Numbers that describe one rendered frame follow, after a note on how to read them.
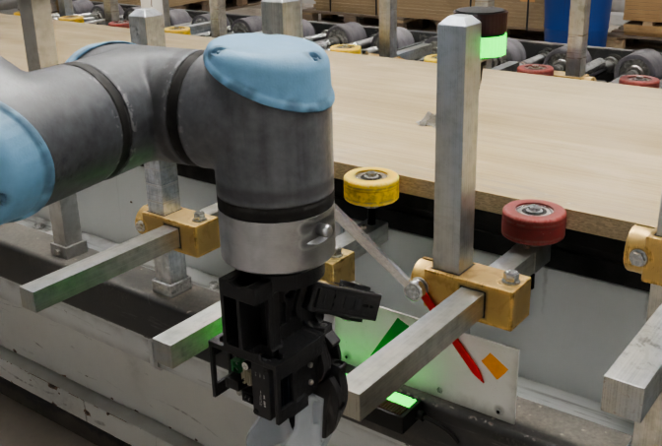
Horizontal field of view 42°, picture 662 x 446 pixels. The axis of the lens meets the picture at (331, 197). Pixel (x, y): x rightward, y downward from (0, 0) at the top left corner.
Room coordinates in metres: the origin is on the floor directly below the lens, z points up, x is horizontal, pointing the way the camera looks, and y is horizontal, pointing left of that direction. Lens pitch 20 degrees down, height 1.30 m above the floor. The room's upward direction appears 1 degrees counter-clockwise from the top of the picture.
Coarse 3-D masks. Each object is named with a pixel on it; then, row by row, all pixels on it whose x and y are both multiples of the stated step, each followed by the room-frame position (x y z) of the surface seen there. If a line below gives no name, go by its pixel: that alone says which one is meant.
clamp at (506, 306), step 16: (416, 272) 0.93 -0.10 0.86; (432, 272) 0.91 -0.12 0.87; (448, 272) 0.91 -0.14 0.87; (464, 272) 0.91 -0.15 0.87; (480, 272) 0.90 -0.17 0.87; (496, 272) 0.90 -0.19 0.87; (432, 288) 0.91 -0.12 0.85; (448, 288) 0.90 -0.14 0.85; (480, 288) 0.87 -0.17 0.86; (496, 288) 0.86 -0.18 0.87; (512, 288) 0.86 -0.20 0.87; (528, 288) 0.88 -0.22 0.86; (496, 304) 0.86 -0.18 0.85; (512, 304) 0.85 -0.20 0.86; (528, 304) 0.88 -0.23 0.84; (480, 320) 0.87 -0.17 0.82; (496, 320) 0.86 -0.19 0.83; (512, 320) 0.85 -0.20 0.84
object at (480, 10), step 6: (480, 6) 0.99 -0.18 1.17; (456, 12) 0.96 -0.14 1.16; (462, 12) 0.95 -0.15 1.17; (468, 12) 0.94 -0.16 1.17; (474, 12) 0.94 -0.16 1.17; (480, 12) 0.94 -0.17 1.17; (486, 12) 0.94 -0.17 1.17; (492, 12) 0.94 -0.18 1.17; (498, 12) 0.94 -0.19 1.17; (486, 36) 0.93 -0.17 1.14; (492, 36) 0.93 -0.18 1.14; (480, 60) 0.93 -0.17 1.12; (486, 60) 0.96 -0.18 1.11; (480, 66) 0.93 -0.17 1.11; (480, 72) 0.93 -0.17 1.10; (480, 78) 0.93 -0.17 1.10; (480, 84) 0.96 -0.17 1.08
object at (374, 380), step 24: (504, 264) 0.95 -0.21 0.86; (528, 264) 0.97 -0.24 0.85; (432, 312) 0.83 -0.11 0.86; (456, 312) 0.83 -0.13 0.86; (480, 312) 0.86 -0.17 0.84; (408, 336) 0.78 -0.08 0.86; (432, 336) 0.78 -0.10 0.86; (456, 336) 0.82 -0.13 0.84; (384, 360) 0.73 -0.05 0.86; (408, 360) 0.74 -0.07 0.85; (360, 384) 0.69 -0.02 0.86; (384, 384) 0.70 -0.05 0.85; (360, 408) 0.67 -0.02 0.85
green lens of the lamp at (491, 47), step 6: (498, 36) 0.94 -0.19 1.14; (504, 36) 0.94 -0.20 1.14; (486, 42) 0.93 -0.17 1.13; (492, 42) 0.93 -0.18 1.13; (498, 42) 0.94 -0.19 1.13; (504, 42) 0.95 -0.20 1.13; (486, 48) 0.93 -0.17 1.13; (492, 48) 0.93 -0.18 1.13; (498, 48) 0.94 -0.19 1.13; (504, 48) 0.95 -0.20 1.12; (486, 54) 0.93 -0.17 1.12; (492, 54) 0.93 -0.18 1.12; (498, 54) 0.94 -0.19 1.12; (504, 54) 0.95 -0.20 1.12
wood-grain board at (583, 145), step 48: (0, 48) 2.32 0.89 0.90; (192, 48) 2.25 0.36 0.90; (336, 96) 1.67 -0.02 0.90; (384, 96) 1.66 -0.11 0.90; (432, 96) 1.65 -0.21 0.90; (480, 96) 1.64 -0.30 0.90; (528, 96) 1.63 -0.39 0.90; (576, 96) 1.62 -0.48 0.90; (624, 96) 1.61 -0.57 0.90; (336, 144) 1.34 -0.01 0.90; (384, 144) 1.33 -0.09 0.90; (432, 144) 1.33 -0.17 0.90; (480, 144) 1.32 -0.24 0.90; (528, 144) 1.31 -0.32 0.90; (576, 144) 1.31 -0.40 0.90; (624, 144) 1.30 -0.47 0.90; (432, 192) 1.14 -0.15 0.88; (480, 192) 1.10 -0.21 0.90; (528, 192) 1.09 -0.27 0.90; (576, 192) 1.08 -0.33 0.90; (624, 192) 1.08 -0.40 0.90; (624, 240) 0.98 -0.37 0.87
